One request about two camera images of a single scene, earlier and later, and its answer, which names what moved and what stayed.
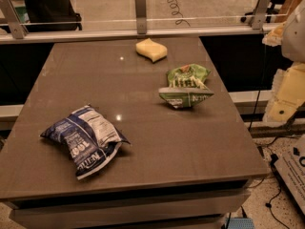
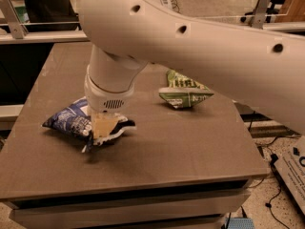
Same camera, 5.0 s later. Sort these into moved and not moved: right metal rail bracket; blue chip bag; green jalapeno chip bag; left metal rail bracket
Moved: blue chip bag
Not moved: right metal rail bracket; green jalapeno chip bag; left metal rail bracket
